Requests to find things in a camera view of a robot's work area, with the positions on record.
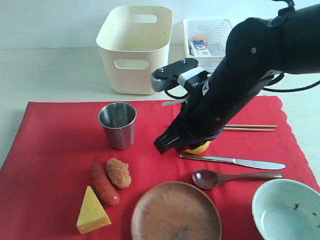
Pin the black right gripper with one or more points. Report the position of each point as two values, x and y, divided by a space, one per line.
226 96

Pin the pale green ceramic bowl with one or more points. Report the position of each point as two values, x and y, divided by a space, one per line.
285 209

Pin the brown wooden plate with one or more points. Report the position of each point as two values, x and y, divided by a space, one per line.
175 210

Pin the lower wooden chopstick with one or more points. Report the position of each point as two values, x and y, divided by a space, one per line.
242 129

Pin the fried chicken nugget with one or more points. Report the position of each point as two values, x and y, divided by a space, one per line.
118 173

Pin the white perforated plastic basket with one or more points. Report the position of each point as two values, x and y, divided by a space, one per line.
216 31

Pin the red table cloth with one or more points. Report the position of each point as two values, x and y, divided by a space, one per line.
45 175

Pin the yellow lemon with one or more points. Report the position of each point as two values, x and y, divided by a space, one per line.
199 149

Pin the cream plastic bin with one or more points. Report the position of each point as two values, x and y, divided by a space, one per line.
134 41

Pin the blue white milk carton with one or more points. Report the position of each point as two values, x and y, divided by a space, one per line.
198 48

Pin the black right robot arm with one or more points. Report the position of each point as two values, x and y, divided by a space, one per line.
258 53

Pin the silver table knife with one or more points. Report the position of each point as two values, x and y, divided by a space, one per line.
256 164

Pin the yellow cheese wedge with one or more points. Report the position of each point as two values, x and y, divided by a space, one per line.
92 215

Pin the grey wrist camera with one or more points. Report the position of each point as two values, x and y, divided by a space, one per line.
177 73

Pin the red sausage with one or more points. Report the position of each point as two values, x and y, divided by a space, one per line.
102 185

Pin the dark wooden spoon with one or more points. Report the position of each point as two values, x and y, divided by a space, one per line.
208 179

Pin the brown egg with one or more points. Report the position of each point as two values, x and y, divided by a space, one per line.
200 37

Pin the stainless steel cup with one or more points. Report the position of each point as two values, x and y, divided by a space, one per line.
118 120

